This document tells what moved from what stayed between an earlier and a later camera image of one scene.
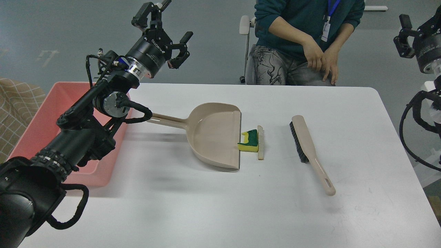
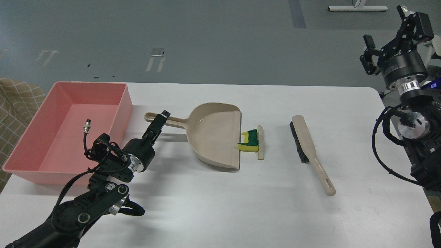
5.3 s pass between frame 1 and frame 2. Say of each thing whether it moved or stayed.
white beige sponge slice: stayed
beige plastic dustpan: stayed
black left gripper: moved
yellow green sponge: stayed
